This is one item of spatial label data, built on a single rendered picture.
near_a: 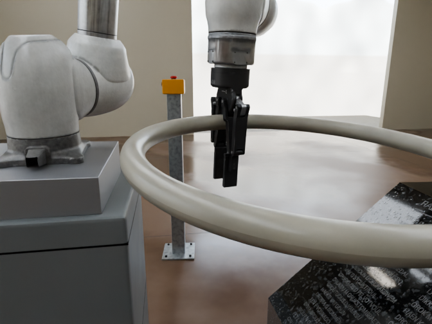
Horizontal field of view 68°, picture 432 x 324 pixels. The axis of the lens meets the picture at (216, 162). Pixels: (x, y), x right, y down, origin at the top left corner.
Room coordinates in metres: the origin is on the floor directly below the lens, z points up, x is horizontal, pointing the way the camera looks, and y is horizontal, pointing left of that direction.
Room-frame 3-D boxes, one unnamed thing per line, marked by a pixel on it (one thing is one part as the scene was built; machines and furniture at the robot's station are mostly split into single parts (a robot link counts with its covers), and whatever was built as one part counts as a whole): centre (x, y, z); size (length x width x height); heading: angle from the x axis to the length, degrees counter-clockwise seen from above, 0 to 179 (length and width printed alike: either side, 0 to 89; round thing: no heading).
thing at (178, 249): (1.86, 0.24, 0.54); 0.20 x 0.20 x 1.09; 2
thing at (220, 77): (0.64, -0.03, 1.04); 0.08 x 0.07 x 0.09; 23
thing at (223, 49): (0.63, -0.03, 1.12); 0.09 x 0.09 x 0.06
